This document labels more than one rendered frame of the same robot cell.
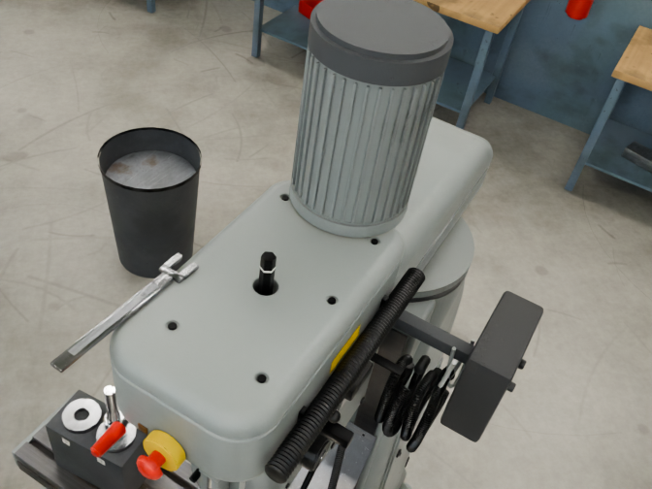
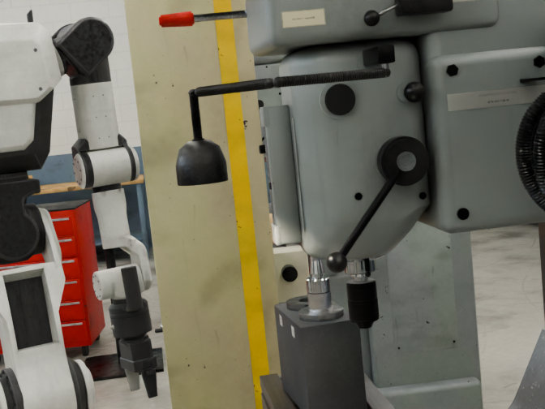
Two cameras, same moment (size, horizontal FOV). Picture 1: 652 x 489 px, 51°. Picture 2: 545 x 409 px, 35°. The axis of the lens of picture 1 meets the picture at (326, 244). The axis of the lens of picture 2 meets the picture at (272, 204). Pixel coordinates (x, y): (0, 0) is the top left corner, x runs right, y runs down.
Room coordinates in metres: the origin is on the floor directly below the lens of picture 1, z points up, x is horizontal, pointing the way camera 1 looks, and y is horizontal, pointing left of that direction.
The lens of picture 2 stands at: (-0.13, -1.01, 1.56)
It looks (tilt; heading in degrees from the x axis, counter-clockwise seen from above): 7 degrees down; 59
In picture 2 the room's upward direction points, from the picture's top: 6 degrees counter-clockwise
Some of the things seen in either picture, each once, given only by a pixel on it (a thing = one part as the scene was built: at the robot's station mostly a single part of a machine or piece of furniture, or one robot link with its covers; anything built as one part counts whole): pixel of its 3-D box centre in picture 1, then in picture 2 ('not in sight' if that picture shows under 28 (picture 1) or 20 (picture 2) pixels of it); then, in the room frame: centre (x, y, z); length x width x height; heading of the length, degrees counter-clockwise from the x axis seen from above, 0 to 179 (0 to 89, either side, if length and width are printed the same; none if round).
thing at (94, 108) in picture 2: not in sight; (99, 134); (0.55, 0.84, 1.52); 0.13 x 0.12 x 0.22; 176
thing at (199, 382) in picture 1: (267, 314); not in sight; (0.68, 0.07, 1.81); 0.47 x 0.26 x 0.16; 157
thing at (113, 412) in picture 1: (112, 404); (315, 249); (0.80, 0.41, 1.26); 0.03 x 0.03 x 0.11
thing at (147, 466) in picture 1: (152, 464); not in sight; (0.43, 0.18, 1.76); 0.04 x 0.03 x 0.04; 67
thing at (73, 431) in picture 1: (102, 445); (318, 351); (0.82, 0.46, 1.04); 0.22 x 0.12 x 0.20; 72
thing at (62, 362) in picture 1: (127, 309); not in sight; (0.57, 0.25, 1.89); 0.24 x 0.04 x 0.01; 154
